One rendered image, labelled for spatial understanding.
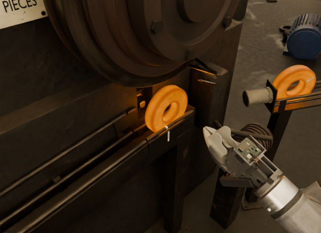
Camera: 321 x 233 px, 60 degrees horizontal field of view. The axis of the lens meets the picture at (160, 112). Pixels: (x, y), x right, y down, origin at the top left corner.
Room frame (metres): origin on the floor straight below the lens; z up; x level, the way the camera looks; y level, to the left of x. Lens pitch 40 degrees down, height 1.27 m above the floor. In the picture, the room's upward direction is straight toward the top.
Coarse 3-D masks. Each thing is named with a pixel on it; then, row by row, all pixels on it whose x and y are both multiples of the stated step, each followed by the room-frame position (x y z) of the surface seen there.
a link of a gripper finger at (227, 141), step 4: (208, 128) 0.55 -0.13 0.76; (212, 128) 0.55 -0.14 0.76; (220, 128) 0.53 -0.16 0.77; (224, 128) 0.52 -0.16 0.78; (228, 128) 0.52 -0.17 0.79; (212, 132) 0.53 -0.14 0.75; (220, 132) 0.53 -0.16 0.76; (224, 132) 0.52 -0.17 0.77; (228, 132) 0.51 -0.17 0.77; (224, 136) 0.52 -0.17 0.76; (228, 136) 0.51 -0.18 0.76; (224, 140) 0.51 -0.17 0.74; (228, 140) 0.51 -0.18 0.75; (232, 140) 0.50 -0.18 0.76; (224, 144) 0.50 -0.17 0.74; (228, 144) 0.51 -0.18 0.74; (232, 144) 0.50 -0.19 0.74; (228, 148) 0.50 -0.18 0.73; (232, 148) 0.50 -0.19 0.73
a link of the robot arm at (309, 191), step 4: (312, 184) 0.44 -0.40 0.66; (316, 184) 0.43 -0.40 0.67; (308, 188) 0.43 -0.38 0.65; (312, 188) 0.42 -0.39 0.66; (316, 188) 0.42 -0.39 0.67; (320, 188) 0.41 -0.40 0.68; (304, 192) 0.42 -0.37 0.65; (308, 192) 0.42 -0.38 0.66; (312, 192) 0.41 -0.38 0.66; (316, 192) 0.41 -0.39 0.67; (320, 192) 0.40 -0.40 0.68; (308, 196) 0.40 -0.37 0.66; (312, 196) 0.40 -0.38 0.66; (316, 196) 0.40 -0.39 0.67; (320, 196) 0.39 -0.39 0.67; (312, 200) 0.38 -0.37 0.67; (316, 200) 0.39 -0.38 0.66; (320, 200) 0.39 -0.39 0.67; (320, 204) 0.37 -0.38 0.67
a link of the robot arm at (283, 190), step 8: (280, 184) 0.38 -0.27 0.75; (288, 184) 0.38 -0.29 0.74; (264, 192) 0.38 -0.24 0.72; (272, 192) 0.36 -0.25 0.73; (280, 192) 0.36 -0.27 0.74; (288, 192) 0.36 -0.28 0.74; (296, 192) 0.36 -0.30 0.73; (264, 200) 0.36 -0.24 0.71; (272, 200) 0.35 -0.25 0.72; (280, 200) 0.35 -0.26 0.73; (288, 200) 0.35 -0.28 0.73; (264, 208) 0.36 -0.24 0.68; (272, 208) 0.34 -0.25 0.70; (280, 208) 0.34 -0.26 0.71
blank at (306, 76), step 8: (288, 72) 0.81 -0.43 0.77; (296, 72) 0.81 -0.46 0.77; (304, 72) 0.81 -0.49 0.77; (312, 72) 0.82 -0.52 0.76; (280, 80) 0.80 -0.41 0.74; (288, 80) 0.80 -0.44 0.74; (296, 80) 0.81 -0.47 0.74; (304, 80) 0.82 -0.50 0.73; (312, 80) 0.82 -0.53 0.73; (280, 88) 0.80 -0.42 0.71; (296, 88) 0.84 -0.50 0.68; (304, 88) 0.82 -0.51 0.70; (312, 88) 0.83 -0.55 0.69; (280, 96) 0.80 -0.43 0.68; (288, 96) 0.81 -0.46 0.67
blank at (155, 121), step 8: (168, 88) 0.65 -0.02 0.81; (176, 88) 0.66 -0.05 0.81; (160, 96) 0.62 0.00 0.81; (168, 96) 0.63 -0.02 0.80; (176, 96) 0.65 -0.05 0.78; (184, 96) 0.68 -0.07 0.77; (152, 104) 0.61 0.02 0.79; (160, 104) 0.61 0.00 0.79; (168, 104) 0.63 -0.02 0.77; (176, 104) 0.66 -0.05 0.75; (184, 104) 0.68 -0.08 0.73; (152, 112) 0.60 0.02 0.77; (160, 112) 0.61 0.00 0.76; (168, 112) 0.67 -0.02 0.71; (176, 112) 0.66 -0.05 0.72; (184, 112) 0.69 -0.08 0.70; (152, 120) 0.59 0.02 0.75; (160, 120) 0.61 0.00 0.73; (168, 120) 0.64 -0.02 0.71; (152, 128) 0.59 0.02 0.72; (160, 128) 0.61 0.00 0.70
